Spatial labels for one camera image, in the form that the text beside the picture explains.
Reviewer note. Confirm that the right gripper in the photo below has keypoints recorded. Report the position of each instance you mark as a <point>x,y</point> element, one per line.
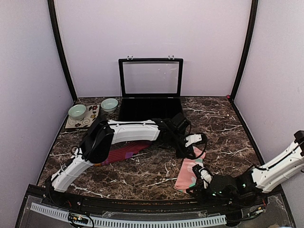
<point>200,190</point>

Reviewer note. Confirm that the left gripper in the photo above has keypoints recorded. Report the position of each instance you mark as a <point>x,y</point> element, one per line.
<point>187,153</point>

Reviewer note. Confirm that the pink patterned sock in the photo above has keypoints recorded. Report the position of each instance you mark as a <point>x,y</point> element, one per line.
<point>186,177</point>

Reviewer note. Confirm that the maroon striped sock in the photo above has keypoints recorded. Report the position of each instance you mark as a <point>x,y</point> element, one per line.
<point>126,152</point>

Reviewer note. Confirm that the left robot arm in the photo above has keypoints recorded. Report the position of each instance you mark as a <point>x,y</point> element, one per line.
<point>102,134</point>

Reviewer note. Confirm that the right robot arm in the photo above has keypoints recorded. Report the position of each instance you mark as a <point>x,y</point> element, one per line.
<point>256,180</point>

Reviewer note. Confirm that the black display case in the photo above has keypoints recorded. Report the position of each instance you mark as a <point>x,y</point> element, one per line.
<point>151,88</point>

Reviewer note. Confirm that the right celadon bowl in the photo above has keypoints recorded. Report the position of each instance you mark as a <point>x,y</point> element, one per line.
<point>109,105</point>

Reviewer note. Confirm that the celadon bowl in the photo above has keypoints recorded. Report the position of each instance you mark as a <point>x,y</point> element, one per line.
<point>109,105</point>
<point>77,112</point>

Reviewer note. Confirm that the floral coaster mat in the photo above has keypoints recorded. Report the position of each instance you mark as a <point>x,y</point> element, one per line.
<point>90,115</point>

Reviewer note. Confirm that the left celadon bowl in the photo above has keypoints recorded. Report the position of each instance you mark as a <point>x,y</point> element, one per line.
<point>77,112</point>

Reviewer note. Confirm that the small circuit board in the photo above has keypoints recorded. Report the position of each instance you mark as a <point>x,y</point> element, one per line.
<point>77,219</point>

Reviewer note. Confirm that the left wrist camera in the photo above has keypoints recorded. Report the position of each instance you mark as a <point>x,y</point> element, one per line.
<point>180,122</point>

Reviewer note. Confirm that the white slotted cable duct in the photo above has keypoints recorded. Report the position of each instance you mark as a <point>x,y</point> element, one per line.
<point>125,220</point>

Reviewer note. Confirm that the black front rail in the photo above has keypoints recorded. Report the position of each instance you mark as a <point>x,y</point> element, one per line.
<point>95,205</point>

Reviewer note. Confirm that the right black frame post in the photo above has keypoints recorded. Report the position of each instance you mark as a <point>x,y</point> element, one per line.
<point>245,51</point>

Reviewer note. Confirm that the black frame post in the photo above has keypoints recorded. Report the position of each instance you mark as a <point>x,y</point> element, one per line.
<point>60,49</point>
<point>245,51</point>

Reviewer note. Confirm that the left black frame post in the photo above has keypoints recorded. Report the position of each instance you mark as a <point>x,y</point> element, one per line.
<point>60,49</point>

